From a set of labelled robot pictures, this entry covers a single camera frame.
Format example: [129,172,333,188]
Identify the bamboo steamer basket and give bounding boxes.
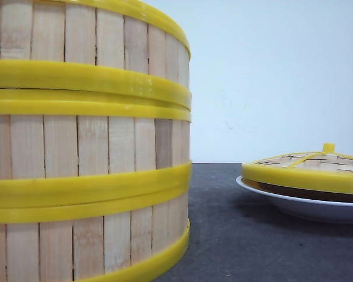
[0,1,191,120]

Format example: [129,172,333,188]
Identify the bamboo steamer basket one bun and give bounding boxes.
[0,89,192,223]

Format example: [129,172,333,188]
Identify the yellow bamboo steamer lid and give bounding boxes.
[242,143,353,194]

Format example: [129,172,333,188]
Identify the bamboo steamer basket three buns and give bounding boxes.
[0,187,189,281]

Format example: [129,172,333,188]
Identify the white plate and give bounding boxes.
[236,176,353,224]

